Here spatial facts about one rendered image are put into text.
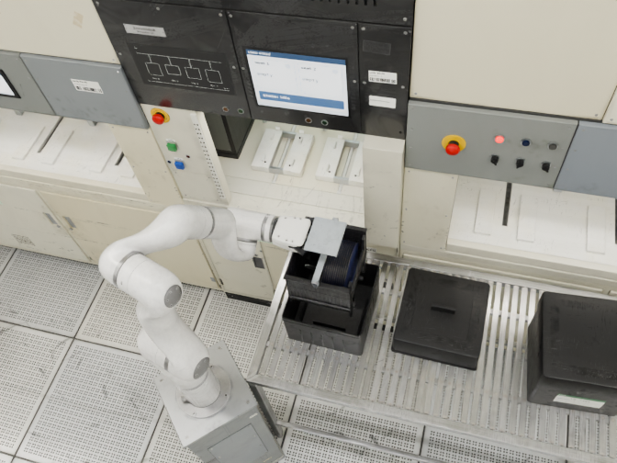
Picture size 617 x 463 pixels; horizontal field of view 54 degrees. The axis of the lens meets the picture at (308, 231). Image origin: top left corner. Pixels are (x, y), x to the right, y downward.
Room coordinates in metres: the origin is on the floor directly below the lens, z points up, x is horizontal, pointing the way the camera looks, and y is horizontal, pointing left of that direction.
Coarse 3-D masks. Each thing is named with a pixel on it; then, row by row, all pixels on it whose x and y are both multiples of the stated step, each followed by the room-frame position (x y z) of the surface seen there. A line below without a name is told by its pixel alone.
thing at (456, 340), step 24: (408, 288) 0.96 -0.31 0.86; (432, 288) 0.94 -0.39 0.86; (456, 288) 0.93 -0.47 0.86; (480, 288) 0.91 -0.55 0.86; (408, 312) 0.87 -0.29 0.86; (432, 312) 0.85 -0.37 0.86; (456, 312) 0.84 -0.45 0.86; (480, 312) 0.82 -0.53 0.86; (408, 336) 0.78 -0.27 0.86; (432, 336) 0.77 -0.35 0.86; (456, 336) 0.75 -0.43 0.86; (480, 336) 0.74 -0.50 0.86; (432, 360) 0.72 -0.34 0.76; (456, 360) 0.69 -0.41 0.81
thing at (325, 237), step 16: (320, 224) 1.00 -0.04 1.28; (336, 224) 1.00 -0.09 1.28; (320, 240) 0.95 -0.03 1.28; (336, 240) 0.94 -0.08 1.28; (352, 240) 1.03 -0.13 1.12; (304, 256) 1.05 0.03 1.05; (320, 256) 0.94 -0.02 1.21; (336, 256) 0.89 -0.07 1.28; (288, 272) 0.93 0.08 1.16; (320, 272) 0.89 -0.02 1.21; (288, 288) 0.91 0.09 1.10; (304, 288) 0.89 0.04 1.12; (320, 288) 0.86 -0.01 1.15; (336, 288) 0.84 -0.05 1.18; (352, 288) 0.85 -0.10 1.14; (320, 304) 0.87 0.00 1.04; (336, 304) 0.84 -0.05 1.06; (352, 304) 0.85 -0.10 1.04
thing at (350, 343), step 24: (312, 264) 1.13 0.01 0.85; (360, 288) 1.04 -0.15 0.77; (288, 312) 0.94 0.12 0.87; (312, 312) 0.98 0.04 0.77; (336, 312) 0.96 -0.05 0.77; (360, 312) 0.94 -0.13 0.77; (288, 336) 0.89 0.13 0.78; (312, 336) 0.85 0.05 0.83; (336, 336) 0.82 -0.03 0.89; (360, 336) 0.79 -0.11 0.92
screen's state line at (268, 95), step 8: (264, 96) 1.34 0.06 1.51; (272, 96) 1.33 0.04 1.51; (280, 96) 1.32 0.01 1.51; (288, 96) 1.31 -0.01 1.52; (296, 96) 1.30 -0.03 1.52; (304, 96) 1.29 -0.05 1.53; (304, 104) 1.29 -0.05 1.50; (312, 104) 1.28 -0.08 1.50; (320, 104) 1.27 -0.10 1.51; (328, 104) 1.26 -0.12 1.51; (336, 104) 1.25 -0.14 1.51
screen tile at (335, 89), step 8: (304, 64) 1.28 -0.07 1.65; (304, 72) 1.28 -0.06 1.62; (312, 72) 1.27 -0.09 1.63; (320, 72) 1.26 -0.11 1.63; (328, 72) 1.26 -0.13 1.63; (336, 80) 1.25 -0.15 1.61; (304, 88) 1.29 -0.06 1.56; (312, 88) 1.28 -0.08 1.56; (320, 88) 1.27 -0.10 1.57; (328, 88) 1.26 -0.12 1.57; (336, 88) 1.25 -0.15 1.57; (336, 96) 1.25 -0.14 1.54
